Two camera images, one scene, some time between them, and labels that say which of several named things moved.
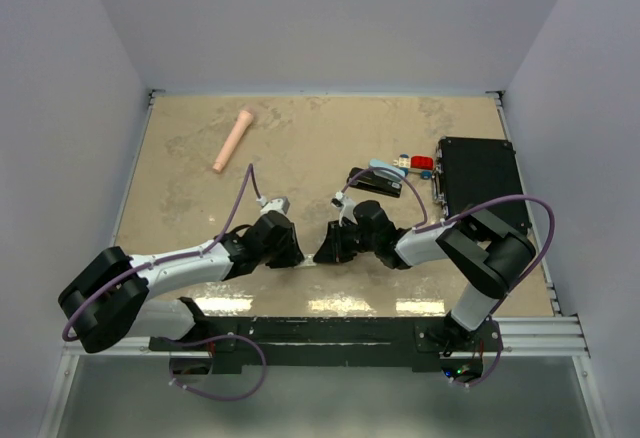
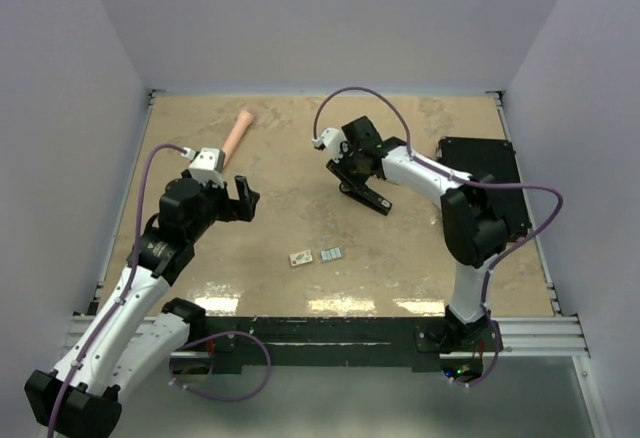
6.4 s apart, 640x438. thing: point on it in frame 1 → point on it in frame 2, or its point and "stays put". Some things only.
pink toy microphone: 235,137 stays put
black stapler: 374,183 → 357,190
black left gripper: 293,255 → 242,209
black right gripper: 332,250 → 342,162
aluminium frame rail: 539,336 stays put
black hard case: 472,172 stays put
